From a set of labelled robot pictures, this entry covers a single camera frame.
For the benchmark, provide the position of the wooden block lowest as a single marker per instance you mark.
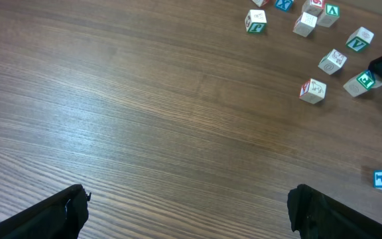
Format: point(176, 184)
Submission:
point(312, 91)

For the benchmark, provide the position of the green side block left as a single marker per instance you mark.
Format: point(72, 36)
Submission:
point(255, 21)

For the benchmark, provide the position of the blue edged wooden block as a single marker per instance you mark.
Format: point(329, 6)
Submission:
point(378, 81)

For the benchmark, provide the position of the green V block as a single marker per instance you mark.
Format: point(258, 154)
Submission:
point(360, 39)

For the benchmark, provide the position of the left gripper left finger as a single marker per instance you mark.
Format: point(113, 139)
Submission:
point(60, 216)

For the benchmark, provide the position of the green A block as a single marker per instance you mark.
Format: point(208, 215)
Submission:
point(329, 15)

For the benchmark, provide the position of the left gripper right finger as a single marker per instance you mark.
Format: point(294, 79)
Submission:
point(316, 216)

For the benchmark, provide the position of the wooden picture block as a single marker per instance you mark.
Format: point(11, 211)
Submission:
point(332, 62)

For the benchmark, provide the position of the green E block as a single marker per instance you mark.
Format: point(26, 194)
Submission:
point(360, 83)

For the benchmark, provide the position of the red letter block top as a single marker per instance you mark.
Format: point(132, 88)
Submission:
point(260, 3)

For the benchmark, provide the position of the red 9 block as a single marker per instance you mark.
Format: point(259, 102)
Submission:
point(313, 7)

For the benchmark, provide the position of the blue X block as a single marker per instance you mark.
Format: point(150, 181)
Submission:
point(284, 5)

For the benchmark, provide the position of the plain wooden block centre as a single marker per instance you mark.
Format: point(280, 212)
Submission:
point(305, 24)

